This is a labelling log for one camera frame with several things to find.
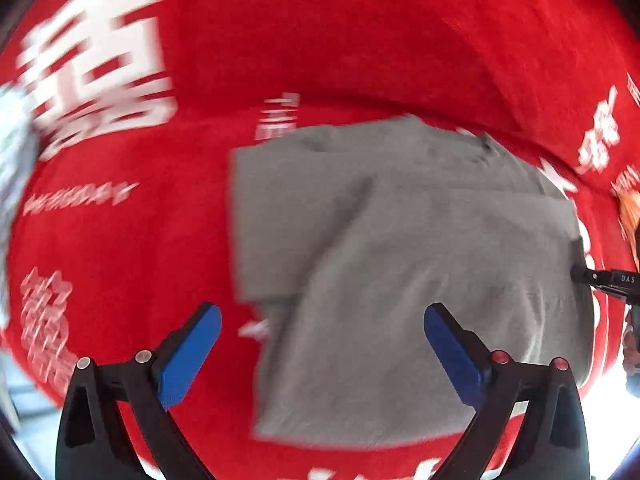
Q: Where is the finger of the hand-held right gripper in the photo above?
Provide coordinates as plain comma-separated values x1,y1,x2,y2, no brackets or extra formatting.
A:
570,235,599,287

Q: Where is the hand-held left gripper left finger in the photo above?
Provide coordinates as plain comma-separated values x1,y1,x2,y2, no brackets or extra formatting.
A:
57,302,223,480

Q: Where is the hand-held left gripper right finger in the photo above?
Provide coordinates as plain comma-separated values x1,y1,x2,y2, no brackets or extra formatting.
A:
423,302,591,480

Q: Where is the grey knit sweater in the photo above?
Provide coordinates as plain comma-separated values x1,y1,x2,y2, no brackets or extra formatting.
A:
229,115,597,451

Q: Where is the orange object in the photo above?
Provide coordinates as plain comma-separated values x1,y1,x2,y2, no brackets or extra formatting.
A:
619,194,640,257

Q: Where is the white floral cloth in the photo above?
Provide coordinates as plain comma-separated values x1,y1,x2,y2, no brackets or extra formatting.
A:
0,84,42,326

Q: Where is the red printed blanket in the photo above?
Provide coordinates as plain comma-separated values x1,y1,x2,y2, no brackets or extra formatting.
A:
0,0,640,480

